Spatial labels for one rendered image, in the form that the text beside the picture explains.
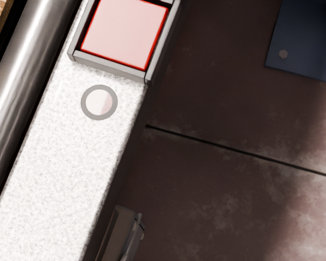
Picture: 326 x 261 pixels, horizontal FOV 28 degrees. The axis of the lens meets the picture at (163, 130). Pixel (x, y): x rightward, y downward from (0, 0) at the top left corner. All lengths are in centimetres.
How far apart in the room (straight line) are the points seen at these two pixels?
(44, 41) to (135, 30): 8
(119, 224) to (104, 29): 18
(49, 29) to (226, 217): 94
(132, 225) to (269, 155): 89
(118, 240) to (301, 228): 89
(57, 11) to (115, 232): 21
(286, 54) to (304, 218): 38
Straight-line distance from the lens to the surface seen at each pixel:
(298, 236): 146
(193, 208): 145
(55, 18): 59
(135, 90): 55
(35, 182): 55
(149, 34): 55
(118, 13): 56
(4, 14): 58
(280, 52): 153
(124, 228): 61
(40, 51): 58
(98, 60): 55
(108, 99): 55
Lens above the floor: 144
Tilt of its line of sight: 75 degrees down
